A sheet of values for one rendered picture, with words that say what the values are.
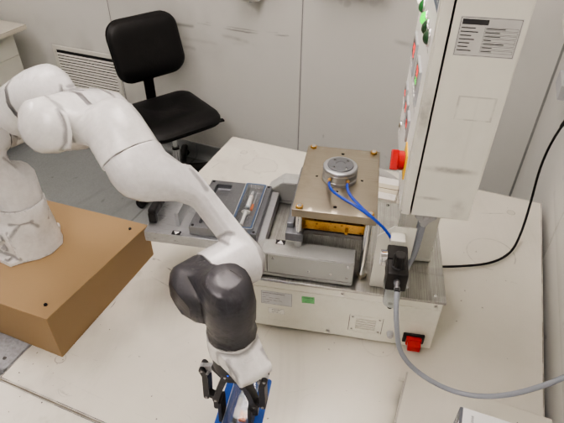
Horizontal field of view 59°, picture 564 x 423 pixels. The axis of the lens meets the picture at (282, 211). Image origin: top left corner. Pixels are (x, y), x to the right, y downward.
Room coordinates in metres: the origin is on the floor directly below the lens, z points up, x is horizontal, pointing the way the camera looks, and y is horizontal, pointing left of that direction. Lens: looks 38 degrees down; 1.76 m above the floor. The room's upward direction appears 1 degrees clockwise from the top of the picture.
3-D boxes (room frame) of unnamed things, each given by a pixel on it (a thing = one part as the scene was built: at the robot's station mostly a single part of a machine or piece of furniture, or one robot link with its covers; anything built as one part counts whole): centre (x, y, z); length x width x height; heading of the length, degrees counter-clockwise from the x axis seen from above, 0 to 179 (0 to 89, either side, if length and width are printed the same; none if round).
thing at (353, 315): (0.94, -0.12, 0.84); 0.53 x 0.37 x 0.17; 80
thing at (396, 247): (0.71, -0.22, 1.05); 0.15 x 0.05 x 0.15; 170
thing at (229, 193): (0.99, 0.12, 0.98); 0.20 x 0.17 x 0.03; 170
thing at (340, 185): (0.93, -0.16, 1.08); 0.31 x 0.24 x 0.13; 170
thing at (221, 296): (0.59, 0.12, 1.12); 0.18 x 0.10 x 0.13; 42
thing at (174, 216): (1.00, 0.17, 0.97); 0.30 x 0.22 x 0.08; 80
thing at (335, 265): (0.83, -0.03, 0.97); 0.26 x 0.05 x 0.07; 80
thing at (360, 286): (0.95, -0.16, 0.93); 0.46 x 0.35 x 0.01; 80
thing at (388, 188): (1.31, -0.28, 0.80); 0.19 x 0.13 x 0.09; 69
